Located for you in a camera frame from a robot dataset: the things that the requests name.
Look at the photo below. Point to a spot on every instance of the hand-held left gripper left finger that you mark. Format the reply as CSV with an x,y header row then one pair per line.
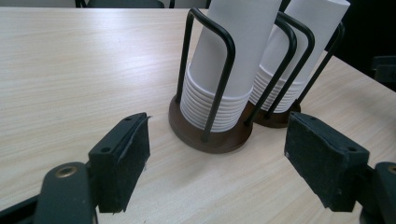
x,y
118,165

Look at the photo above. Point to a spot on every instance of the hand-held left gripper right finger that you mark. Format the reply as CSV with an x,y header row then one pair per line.
x,y
323,165

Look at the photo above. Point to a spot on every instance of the stack of white paper cups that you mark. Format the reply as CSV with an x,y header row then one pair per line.
x,y
239,46
323,28

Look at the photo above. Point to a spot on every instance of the dark furniture piece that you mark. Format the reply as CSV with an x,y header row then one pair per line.
x,y
384,71

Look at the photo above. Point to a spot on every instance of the dark chair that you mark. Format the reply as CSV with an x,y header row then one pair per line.
x,y
124,3
172,3

